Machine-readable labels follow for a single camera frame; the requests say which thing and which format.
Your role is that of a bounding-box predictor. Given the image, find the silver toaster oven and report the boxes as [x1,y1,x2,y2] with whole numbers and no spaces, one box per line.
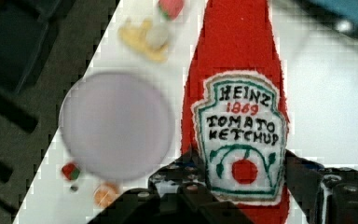
[293,0,358,39]

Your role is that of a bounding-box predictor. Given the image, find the plush strawberry near plate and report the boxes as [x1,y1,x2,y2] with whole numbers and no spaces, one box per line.
[62,162,80,181]

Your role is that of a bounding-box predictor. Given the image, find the plush orange slice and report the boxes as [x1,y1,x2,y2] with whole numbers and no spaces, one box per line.
[93,182,120,208]

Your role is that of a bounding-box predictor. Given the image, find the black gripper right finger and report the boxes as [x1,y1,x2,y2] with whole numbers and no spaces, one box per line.
[285,150,358,224]

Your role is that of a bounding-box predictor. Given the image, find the plush red ketchup bottle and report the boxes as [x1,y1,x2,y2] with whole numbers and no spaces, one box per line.
[181,0,290,224]

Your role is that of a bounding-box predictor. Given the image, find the plush yellow banana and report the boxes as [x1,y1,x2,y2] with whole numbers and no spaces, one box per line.
[117,18,170,63]

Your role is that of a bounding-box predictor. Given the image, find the round lilac plate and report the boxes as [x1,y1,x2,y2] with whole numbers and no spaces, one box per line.
[60,73,174,181]

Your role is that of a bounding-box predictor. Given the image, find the plush strawberry near banana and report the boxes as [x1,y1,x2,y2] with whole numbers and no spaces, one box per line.
[158,0,185,21]

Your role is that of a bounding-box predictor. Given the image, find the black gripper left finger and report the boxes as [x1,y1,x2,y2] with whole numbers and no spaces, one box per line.
[88,149,252,224]

